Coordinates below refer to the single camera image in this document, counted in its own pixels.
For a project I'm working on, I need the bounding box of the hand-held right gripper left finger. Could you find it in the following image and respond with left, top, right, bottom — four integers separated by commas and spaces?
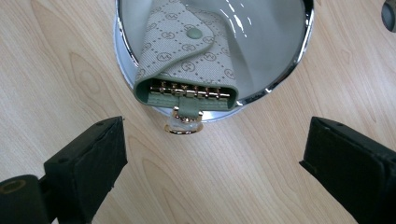
43, 116, 129, 224

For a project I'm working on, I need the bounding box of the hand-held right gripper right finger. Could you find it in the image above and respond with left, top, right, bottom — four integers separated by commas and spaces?
299, 116, 396, 224

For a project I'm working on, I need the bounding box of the patterned green key case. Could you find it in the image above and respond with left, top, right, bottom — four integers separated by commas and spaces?
133, 0, 240, 135

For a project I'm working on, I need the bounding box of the shiny metal bowl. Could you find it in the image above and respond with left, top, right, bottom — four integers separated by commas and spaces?
113, 0, 316, 123

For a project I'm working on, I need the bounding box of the grey round object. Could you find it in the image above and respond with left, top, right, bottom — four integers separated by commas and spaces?
380, 0, 396, 34

